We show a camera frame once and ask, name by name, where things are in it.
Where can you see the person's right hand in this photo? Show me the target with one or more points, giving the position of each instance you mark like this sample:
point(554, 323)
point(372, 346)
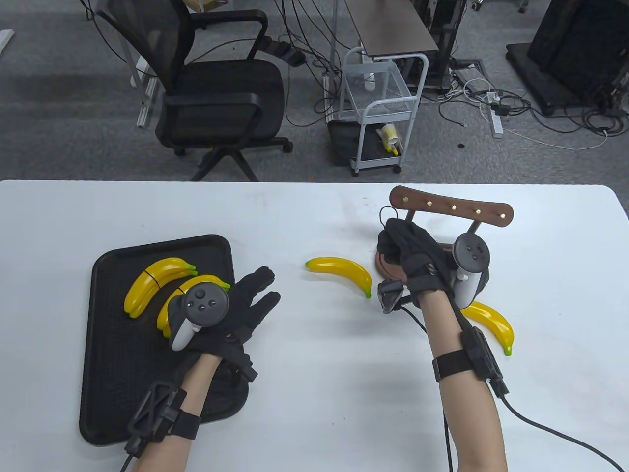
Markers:
point(417, 255)

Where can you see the person's left hand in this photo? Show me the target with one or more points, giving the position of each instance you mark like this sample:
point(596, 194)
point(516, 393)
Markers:
point(245, 305)

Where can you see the yellow plastic banana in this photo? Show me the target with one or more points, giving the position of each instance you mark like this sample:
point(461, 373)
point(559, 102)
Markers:
point(496, 324)
point(201, 281)
point(173, 264)
point(177, 275)
point(344, 268)
point(164, 319)

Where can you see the person's left forearm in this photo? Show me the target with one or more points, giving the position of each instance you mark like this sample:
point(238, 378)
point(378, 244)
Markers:
point(201, 378)

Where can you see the person's right forearm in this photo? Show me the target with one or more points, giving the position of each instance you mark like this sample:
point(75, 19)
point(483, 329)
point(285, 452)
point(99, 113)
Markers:
point(457, 324)

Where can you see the grey black handheld controller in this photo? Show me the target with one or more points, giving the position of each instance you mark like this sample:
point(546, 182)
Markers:
point(471, 250)
point(204, 302)

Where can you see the brown wooden hook stand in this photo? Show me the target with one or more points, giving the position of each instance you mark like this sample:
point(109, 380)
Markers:
point(442, 204)

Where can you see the small yellow bottle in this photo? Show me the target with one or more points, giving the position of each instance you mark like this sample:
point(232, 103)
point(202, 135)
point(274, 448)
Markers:
point(393, 147)

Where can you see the black wrist tracker module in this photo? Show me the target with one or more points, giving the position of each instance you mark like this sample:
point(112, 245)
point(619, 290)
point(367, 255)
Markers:
point(152, 410)
point(481, 354)

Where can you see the white yellow paper cup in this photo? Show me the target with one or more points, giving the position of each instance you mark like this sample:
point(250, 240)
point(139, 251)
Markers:
point(388, 132)

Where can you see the black floor bin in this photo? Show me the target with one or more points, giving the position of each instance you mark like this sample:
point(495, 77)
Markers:
point(341, 142)

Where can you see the black plastic tray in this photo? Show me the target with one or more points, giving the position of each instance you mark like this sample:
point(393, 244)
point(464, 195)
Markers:
point(113, 344)

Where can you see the white power strip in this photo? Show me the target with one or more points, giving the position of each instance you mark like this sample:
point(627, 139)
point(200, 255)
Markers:
point(325, 98)
point(497, 125)

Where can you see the white bottle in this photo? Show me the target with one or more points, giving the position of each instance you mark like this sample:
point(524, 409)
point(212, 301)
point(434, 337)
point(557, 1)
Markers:
point(369, 84)

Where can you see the grey floor socket plate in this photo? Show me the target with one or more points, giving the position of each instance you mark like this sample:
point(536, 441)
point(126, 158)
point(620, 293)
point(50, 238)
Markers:
point(469, 78)

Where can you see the black mesh office chair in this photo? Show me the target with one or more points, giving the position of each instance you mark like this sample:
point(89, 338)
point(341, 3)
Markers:
point(226, 93)

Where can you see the black power adapter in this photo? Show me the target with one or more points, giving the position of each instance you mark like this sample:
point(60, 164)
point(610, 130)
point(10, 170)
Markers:
point(296, 58)

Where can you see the dark grey side desk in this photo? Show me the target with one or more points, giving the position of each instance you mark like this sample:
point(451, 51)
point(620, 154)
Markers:
point(393, 24)

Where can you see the black equipment stand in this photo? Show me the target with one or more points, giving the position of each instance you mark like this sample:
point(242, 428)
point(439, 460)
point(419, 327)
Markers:
point(575, 49)

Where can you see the brown cardboard box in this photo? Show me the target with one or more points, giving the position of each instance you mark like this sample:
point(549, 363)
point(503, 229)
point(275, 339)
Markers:
point(204, 5)

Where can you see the white table leg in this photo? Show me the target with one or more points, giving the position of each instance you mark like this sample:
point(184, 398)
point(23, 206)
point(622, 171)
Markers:
point(5, 42)

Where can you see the black desk frame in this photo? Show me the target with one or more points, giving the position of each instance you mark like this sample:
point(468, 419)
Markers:
point(444, 39)

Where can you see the aluminium frame bar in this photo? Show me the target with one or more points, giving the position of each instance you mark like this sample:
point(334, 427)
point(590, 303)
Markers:
point(146, 105)

